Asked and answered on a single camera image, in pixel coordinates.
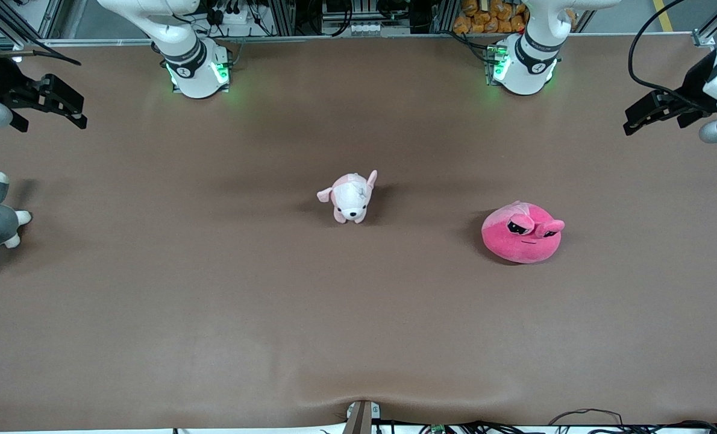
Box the round hot pink plush toy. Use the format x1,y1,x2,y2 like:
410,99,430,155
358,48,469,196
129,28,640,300
481,201,566,265

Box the orange plush toys pile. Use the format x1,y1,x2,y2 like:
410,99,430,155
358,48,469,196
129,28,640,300
452,0,529,34

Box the white power strip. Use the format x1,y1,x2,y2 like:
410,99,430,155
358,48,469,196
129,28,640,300
204,2,258,26

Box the white terminal block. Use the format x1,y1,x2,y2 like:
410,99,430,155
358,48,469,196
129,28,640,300
348,21,396,37

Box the black electronics box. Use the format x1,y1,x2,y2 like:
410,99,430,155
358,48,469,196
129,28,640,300
319,0,431,22

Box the pale pink plush dog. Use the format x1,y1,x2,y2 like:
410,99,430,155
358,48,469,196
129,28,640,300
316,169,378,225

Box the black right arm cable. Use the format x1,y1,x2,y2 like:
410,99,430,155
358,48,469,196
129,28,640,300
0,47,83,66

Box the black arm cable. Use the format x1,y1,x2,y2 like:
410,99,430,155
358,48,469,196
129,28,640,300
628,0,717,104
0,47,83,66

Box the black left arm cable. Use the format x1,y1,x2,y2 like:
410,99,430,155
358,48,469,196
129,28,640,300
628,0,717,104

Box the aluminium frame post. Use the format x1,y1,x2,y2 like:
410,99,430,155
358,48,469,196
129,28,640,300
268,0,296,37
431,0,457,34

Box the aluminium table edge rail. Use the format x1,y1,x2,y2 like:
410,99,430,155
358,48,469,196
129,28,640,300
0,33,697,48

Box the thin black looped cable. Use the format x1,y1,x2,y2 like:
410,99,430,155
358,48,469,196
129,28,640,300
548,408,625,426

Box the metal table edge bracket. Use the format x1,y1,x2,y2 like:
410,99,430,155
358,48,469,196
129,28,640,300
342,400,381,434

